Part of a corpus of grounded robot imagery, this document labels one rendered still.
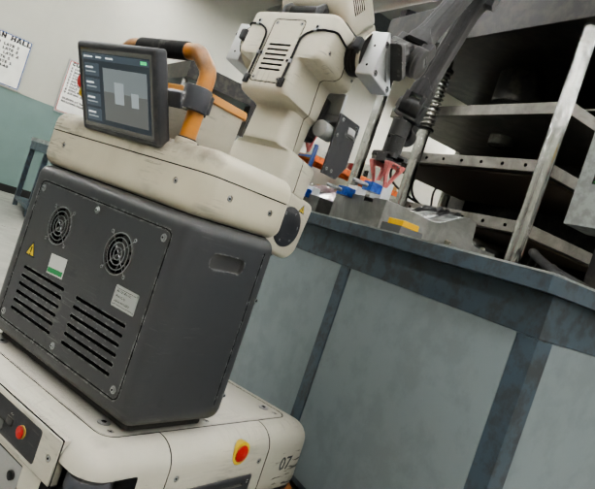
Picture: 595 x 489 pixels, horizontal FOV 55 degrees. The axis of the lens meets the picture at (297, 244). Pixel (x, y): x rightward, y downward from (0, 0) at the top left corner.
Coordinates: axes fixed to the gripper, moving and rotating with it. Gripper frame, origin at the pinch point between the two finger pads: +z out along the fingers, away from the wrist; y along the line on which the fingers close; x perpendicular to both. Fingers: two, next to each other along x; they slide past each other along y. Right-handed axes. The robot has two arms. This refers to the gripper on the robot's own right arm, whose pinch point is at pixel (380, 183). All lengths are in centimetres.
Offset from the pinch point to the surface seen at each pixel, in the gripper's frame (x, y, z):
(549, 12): -69, 23, -92
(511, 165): -80, 24, -32
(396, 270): 4.4, -23.9, 22.3
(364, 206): 1.9, 1.1, 7.8
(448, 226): -24.1, -8.5, 4.7
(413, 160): -77, 78, -29
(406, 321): 4.4, -33.3, 33.3
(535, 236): -87, 8, -7
